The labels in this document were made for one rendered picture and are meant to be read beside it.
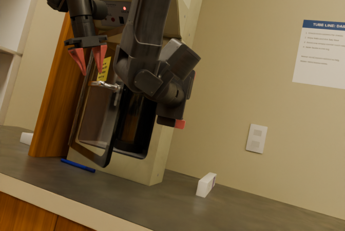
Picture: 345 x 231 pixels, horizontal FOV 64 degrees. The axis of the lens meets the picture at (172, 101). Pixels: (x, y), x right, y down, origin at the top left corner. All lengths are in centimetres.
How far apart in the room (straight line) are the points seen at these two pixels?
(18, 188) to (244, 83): 94
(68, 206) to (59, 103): 46
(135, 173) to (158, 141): 12
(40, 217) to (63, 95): 44
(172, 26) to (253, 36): 54
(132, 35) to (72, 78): 61
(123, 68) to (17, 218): 47
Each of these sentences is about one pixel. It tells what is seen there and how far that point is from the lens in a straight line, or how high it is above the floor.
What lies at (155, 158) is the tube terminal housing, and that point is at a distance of 87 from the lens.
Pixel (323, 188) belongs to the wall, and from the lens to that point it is 126.
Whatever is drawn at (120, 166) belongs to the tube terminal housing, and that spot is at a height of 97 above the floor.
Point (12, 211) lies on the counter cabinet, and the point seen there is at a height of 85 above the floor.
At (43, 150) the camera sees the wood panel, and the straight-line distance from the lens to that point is 102.
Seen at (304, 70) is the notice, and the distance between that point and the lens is 128.
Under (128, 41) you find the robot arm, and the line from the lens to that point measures 48.
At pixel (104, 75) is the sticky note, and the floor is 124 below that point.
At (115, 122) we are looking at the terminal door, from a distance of 72.
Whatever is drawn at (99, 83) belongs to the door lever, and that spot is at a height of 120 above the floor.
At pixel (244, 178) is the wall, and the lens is 124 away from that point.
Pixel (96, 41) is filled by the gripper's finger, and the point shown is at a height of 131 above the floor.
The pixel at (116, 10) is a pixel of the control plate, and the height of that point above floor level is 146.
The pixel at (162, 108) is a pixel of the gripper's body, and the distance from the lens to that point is 64.
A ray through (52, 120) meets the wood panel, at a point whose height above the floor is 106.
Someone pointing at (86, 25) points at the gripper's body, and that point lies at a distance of 79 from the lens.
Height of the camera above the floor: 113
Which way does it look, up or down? 5 degrees up
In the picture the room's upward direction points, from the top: 13 degrees clockwise
